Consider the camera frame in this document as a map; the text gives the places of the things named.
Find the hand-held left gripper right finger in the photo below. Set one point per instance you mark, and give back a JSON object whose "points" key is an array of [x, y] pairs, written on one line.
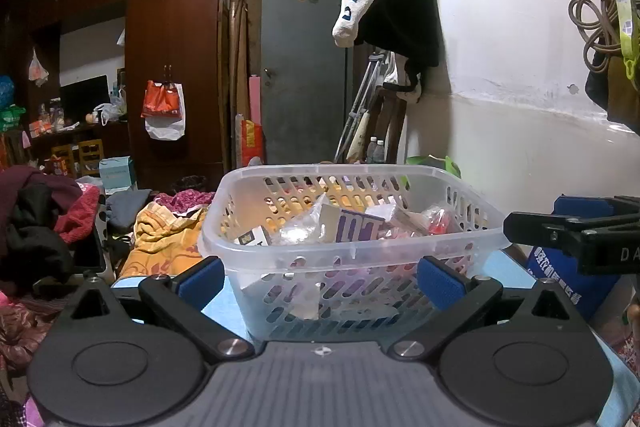
{"points": [[440, 284]]}

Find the grey cloth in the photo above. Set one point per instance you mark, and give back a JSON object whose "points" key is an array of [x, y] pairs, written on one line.
{"points": [[127, 207]]}

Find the pink roll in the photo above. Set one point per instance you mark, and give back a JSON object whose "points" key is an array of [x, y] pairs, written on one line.
{"points": [[255, 99]]}

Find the dark maroon clothing pile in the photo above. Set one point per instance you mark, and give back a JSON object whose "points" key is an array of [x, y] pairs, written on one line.
{"points": [[35, 227]]}

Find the clear plastic bag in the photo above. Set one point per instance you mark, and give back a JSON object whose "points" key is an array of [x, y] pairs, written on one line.
{"points": [[300, 229]]}

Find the red and yellow sack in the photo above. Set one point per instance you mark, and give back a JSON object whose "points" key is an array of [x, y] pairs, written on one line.
{"points": [[252, 142]]}

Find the brown wooden wardrobe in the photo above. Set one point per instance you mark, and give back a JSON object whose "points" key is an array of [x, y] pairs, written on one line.
{"points": [[170, 32]]}

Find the light blue cardboard box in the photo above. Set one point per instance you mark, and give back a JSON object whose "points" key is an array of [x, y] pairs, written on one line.
{"points": [[117, 174]]}

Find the pink floral cloth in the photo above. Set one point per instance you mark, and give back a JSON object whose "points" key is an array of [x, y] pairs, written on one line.
{"points": [[185, 200]]}

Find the black television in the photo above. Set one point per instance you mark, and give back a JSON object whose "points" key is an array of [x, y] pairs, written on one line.
{"points": [[85, 97]]}

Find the blue printed bag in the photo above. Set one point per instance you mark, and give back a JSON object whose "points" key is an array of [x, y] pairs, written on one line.
{"points": [[560, 277]]}

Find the yellow wooden chair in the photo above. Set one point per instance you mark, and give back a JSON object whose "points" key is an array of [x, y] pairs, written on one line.
{"points": [[62, 159], [91, 156]]}

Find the white and black hanging garment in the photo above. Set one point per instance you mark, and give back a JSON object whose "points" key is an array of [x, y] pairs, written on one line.
{"points": [[400, 32]]}

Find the red packet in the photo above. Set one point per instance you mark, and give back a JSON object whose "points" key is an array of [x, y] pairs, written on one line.
{"points": [[440, 222]]}

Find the red and white plastic bag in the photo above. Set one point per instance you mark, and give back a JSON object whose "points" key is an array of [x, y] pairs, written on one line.
{"points": [[162, 102]]}

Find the green plastic bag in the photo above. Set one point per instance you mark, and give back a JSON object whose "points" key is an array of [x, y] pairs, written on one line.
{"points": [[440, 162]]}

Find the clear plastic basket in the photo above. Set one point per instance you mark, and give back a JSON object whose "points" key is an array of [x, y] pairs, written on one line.
{"points": [[280, 253]]}

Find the dark hanging bag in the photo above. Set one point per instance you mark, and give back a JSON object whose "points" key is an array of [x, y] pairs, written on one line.
{"points": [[617, 94]]}

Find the small white box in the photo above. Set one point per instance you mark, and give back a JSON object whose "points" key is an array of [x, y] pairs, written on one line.
{"points": [[252, 236]]}

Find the small hanging plastic bag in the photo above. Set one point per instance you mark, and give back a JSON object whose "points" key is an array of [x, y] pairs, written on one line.
{"points": [[37, 69]]}

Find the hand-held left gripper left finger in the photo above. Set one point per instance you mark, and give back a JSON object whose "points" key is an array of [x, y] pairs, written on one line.
{"points": [[200, 281]]}

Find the black wastebasket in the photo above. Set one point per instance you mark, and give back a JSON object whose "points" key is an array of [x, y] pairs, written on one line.
{"points": [[190, 185]]}

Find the blue plastic bag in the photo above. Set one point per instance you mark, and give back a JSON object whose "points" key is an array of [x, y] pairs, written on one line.
{"points": [[5, 91]]}

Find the grey door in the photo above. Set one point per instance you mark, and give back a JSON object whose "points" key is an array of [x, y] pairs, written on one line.
{"points": [[300, 82]]}

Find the clear plastic bottle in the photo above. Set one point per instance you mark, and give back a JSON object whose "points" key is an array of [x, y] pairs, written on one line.
{"points": [[382, 152], [372, 151]]}

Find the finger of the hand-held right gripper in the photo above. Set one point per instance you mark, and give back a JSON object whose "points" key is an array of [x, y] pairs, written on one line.
{"points": [[582, 206], [532, 228]]}

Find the wooden planks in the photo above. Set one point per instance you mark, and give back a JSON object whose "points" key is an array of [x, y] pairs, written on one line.
{"points": [[240, 57]]}

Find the metal crutches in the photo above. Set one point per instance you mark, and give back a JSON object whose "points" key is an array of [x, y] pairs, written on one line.
{"points": [[357, 102]]}

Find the orange patterned blanket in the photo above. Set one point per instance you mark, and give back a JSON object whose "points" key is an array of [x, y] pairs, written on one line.
{"points": [[160, 237]]}

